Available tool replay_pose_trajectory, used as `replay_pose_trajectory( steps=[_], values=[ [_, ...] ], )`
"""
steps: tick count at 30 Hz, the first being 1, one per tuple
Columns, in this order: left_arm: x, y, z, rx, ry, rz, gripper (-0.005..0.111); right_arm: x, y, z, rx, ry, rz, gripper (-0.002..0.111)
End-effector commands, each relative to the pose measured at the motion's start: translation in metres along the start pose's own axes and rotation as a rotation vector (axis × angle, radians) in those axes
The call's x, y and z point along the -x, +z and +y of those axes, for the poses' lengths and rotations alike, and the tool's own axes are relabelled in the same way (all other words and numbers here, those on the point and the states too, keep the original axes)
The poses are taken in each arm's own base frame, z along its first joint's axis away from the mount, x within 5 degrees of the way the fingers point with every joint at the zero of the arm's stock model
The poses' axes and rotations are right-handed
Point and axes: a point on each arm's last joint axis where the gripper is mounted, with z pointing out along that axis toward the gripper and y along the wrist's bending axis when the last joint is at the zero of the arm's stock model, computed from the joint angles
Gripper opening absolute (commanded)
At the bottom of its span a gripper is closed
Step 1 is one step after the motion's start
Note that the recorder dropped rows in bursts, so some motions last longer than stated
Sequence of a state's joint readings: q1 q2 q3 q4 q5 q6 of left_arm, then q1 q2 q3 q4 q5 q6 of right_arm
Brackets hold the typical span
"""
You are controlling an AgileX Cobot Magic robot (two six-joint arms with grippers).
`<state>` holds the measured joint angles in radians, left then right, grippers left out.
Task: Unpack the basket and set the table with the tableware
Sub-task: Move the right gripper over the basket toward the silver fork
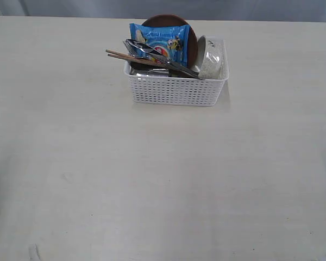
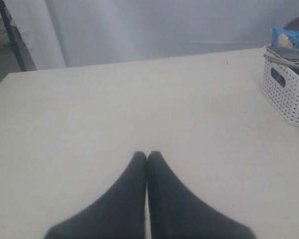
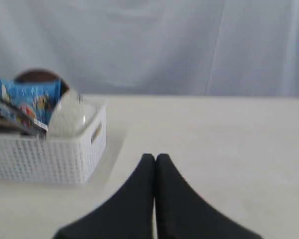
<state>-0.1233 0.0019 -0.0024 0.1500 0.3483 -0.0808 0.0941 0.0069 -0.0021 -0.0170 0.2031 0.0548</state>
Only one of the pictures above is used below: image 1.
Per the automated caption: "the dark red wooden spoon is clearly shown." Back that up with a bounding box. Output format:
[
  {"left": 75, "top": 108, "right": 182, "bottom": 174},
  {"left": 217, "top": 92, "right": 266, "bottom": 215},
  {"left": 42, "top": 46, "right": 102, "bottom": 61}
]
[{"left": 130, "top": 62, "right": 178, "bottom": 74}]

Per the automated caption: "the silver metal fork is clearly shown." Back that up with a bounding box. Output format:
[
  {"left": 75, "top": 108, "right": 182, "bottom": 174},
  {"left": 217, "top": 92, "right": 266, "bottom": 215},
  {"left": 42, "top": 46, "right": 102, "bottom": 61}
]
[{"left": 123, "top": 41, "right": 166, "bottom": 65}]

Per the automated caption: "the white ceramic bowl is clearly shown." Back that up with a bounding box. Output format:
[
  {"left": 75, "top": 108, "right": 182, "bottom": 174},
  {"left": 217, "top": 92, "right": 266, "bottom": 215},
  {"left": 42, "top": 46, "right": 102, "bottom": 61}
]
[{"left": 191, "top": 35, "right": 223, "bottom": 79}]

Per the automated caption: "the silver metal table knife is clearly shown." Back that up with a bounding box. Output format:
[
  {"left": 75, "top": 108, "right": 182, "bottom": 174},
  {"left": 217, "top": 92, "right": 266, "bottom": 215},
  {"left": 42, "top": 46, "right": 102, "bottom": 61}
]
[{"left": 125, "top": 39, "right": 200, "bottom": 79}]

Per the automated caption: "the blue chips snack bag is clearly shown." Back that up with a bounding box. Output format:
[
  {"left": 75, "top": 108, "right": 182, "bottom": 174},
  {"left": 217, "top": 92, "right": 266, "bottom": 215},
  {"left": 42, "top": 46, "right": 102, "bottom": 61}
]
[{"left": 129, "top": 23, "right": 190, "bottom": 67}]

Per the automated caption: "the wooden chopstick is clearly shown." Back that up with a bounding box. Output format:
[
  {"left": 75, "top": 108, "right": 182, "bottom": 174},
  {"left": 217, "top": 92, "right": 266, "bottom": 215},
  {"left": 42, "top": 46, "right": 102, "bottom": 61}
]
[
  {"left": 108, "top": 53, "right": 165, "bottom": 68},
  {"left": 105, "top": 49, "right": 166, "bottom": 65}
]

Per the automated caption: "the brown round wooden plate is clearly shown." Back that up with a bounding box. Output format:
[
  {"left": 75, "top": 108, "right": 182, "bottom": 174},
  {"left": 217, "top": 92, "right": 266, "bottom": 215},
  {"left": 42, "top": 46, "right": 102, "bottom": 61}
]
[{"left": 142, "top": 14, "right": 198, "bottom": 68}]

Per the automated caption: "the white perforated plastic basket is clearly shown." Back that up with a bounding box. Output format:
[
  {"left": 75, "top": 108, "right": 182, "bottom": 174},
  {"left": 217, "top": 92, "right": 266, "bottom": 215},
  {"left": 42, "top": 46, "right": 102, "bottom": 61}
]
[{"left": 124, "top": 36, "right": 229, "bottom": 107}]

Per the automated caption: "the silver foil packet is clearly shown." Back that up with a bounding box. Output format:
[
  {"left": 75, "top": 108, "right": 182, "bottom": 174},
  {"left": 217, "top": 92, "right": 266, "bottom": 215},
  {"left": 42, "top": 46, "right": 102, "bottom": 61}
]
[{"left": 130, "top": 68, "right": 170, "bottom": 77}]

